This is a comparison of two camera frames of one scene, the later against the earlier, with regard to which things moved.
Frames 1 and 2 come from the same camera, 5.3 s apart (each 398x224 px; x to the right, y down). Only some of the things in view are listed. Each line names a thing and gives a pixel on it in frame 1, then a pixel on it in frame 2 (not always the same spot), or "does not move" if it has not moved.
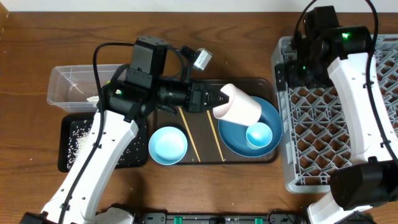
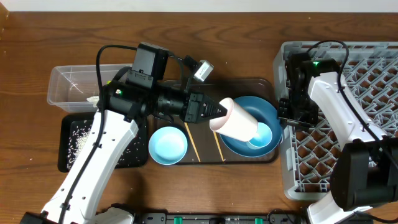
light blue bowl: x=168 y=145 does not move
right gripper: x=291 y=66 to x=283 y=111
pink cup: x=236 y=106 to x=237 y=121
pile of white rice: x=78 y=141 does not move
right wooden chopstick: x=215 y=135 does not move
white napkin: x=94 y=99 does not move
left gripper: x=197 y=101 to x=195 y=111
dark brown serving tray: x=201 y=133 does not move
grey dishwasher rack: x=314 y=135 does not move
